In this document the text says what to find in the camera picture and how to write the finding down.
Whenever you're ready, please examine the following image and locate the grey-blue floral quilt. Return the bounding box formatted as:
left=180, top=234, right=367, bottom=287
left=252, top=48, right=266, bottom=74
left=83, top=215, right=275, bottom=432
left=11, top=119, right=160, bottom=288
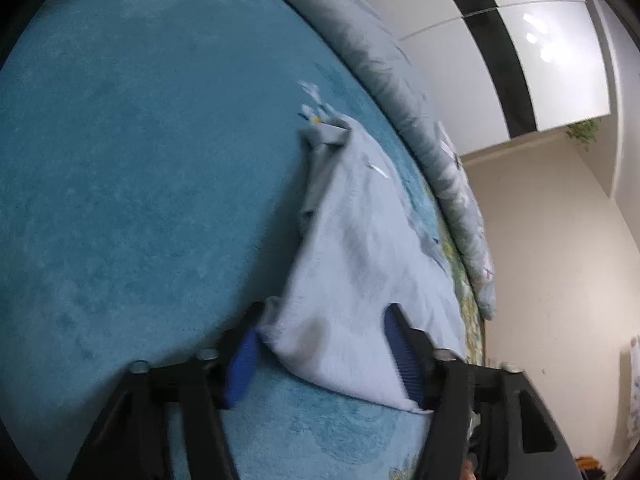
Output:
left=249, top=0, right=497, bottom=321

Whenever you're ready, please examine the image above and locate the white wardrobe with black stripe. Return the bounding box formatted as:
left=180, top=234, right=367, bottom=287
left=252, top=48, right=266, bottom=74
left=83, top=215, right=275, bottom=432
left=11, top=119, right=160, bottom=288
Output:
left=357, top=0, right=613, bottom=157

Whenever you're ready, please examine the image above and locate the green hanging plant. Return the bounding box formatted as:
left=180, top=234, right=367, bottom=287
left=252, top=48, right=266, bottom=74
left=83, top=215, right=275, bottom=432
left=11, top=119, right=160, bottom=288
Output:
left=565, top=119, right=600, bottom=152

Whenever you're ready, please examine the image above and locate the light blue t-shirt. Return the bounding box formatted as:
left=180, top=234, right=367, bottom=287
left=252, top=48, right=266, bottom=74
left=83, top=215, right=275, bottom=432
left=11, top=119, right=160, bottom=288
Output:
left=256, top=112, right=470, bottom=416

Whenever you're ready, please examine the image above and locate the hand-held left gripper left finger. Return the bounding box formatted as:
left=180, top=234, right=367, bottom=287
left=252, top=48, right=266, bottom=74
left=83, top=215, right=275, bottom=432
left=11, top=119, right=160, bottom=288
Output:
left=67, top=301, right=266, bottom=480

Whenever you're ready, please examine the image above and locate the teal floral plush blanket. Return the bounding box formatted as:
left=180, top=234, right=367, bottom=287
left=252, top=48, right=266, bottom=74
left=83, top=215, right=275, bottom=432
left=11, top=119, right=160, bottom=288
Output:
left=0, top=0, right=490, bottom=480

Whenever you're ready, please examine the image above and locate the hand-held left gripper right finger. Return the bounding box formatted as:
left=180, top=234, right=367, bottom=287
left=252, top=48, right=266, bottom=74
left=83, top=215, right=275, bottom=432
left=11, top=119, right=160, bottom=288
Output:
left=382, top=302, right=583, bottom=480

